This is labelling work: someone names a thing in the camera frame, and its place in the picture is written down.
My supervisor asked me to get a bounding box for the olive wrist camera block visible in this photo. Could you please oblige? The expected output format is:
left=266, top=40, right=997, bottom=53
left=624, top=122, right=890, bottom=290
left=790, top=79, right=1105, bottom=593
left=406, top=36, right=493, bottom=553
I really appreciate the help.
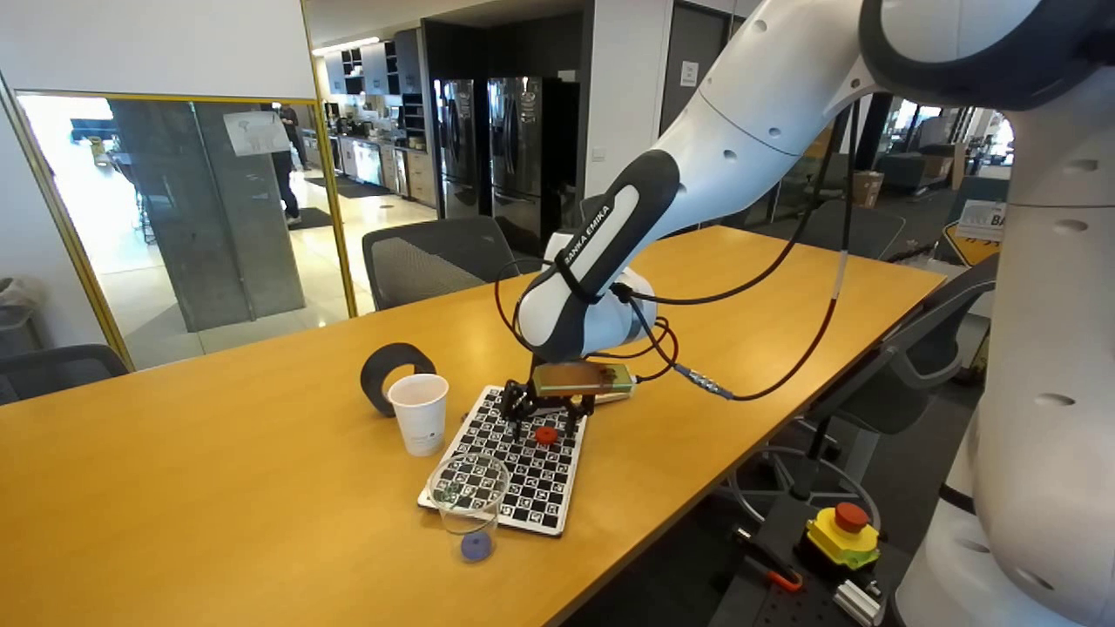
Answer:
left=530, top=360, right=643, bottom=408

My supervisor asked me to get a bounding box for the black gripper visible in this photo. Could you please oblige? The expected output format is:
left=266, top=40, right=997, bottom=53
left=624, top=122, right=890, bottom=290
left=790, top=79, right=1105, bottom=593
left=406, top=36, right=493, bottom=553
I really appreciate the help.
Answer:
left=500, top=379, right=603, bottom=447

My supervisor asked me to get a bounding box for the black camera cable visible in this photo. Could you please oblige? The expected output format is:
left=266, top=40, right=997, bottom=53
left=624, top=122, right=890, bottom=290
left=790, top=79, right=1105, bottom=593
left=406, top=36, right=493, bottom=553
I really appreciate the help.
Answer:
left=493, top=273, right=687, bottom=389

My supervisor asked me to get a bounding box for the dark grey swivel chair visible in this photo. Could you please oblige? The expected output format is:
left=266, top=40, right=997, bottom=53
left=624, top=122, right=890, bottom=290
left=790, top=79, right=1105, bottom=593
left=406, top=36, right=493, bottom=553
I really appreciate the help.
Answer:
left=811, top=256, right=1004, bottom=444

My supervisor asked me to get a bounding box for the black orange hand clamp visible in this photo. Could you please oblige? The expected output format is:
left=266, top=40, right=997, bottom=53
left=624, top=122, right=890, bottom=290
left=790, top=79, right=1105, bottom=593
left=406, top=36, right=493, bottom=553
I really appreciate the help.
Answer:
left=732, top=544, right=808, bottom=598

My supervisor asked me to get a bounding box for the white paper cup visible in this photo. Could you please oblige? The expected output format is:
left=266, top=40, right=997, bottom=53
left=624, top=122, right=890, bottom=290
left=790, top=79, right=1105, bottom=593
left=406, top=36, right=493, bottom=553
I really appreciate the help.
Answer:
left=385, top=370, right=453, bottom=460

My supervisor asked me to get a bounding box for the checkered marker board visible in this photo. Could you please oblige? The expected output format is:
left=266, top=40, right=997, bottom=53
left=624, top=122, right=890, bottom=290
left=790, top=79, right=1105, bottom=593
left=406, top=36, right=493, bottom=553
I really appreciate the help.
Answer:
left=415, top=384, right=591, bottom=542

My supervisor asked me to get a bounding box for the black tape roll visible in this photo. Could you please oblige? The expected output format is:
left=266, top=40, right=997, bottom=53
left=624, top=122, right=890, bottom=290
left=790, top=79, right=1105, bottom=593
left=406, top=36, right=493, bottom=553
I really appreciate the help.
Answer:
left=355, top=341, right=439, bottom=423

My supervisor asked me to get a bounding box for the yellow red emergency stop button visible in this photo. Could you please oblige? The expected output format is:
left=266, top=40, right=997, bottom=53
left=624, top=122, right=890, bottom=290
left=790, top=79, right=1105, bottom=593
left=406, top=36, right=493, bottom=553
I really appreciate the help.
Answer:
left=805, top=500, right=884, bottom=576

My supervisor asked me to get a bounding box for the transparent plastic cup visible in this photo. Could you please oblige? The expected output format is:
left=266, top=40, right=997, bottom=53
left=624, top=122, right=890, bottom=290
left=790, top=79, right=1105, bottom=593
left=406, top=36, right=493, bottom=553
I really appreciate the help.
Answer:
left=435, top=470, right=510, bottom=569

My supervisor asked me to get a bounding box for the yellow floor sign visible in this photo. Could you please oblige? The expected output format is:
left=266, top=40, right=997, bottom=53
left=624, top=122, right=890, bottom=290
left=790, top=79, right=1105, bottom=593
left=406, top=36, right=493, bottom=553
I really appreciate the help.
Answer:
left=939, top=223, right=1010, bottom=273

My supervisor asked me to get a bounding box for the black cable with connector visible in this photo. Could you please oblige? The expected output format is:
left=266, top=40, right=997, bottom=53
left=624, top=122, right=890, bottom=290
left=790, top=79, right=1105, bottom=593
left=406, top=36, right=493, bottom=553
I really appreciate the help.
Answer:
left=667, top=98, right=869, bottom=408

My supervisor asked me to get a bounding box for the grey office chair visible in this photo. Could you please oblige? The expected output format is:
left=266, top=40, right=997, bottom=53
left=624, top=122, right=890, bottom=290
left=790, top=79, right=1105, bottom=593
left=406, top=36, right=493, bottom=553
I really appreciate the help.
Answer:
left=358, top=213, right=523, bottom=314

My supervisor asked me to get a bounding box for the blue disc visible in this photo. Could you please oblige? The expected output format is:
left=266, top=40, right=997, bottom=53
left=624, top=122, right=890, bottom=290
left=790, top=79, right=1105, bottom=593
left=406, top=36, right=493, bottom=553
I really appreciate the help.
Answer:
left=457, top=530, right=500, bottom=569

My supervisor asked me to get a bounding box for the dark grey chair back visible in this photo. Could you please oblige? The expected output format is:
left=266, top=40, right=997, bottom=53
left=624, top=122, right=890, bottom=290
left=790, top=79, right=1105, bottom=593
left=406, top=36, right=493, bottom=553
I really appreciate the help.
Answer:
left=0, top=341, right=133, bottom=408

